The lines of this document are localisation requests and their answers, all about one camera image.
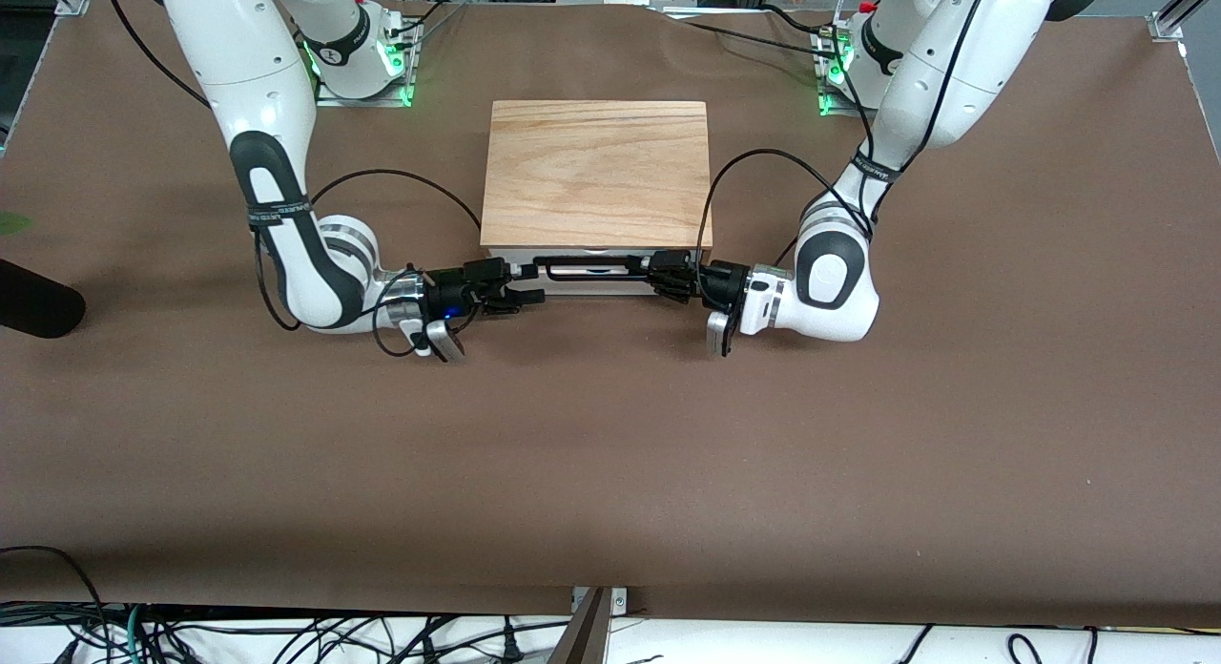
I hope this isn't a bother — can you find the white drawer with black handle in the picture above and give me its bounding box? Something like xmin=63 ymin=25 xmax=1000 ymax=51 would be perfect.
xmin=488 ymin=249 xmax=707 ymax=283

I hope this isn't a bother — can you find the wooden drawer cabinet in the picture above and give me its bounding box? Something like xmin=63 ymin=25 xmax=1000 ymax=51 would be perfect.
xmin=480 ymin=100 xmax=714 ymax=297

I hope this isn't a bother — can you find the brown table cover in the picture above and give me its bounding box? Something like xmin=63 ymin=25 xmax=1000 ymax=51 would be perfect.
xmin=0 ymin=0 xmax=1221 ymax=629

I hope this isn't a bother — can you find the dark metal bar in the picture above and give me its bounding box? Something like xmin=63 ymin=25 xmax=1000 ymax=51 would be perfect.
xmin=548 ymin=588 xmax=613 ymax=664

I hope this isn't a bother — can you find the black cylinder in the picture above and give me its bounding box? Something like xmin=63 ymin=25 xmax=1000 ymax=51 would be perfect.
xmin=0 ymin=259 xmax=87 ymax=339

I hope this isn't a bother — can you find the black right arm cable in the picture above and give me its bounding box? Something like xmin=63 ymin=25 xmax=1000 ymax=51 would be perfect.
xmin=103 ymin=0 xmax=483 ymax=360

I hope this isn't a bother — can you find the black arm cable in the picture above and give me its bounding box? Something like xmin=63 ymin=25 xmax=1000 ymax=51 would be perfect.
xmin=694 ymin=0 xmax=998 ymax=269
xmin=103 ymin=0 xmax=483 ymax=360

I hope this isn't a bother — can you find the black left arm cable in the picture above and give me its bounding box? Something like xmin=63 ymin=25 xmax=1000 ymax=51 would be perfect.
xmin=694 ymin=0 xmax=998 ymax=269

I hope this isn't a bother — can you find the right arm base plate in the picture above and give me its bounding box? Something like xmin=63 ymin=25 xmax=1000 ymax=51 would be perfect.
xmin=313 ymin=13 xmax=419 ymax=108

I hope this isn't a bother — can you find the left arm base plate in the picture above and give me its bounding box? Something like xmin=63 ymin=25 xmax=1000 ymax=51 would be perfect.
xmin=816 ymin=25 xmax=888 ymax=119

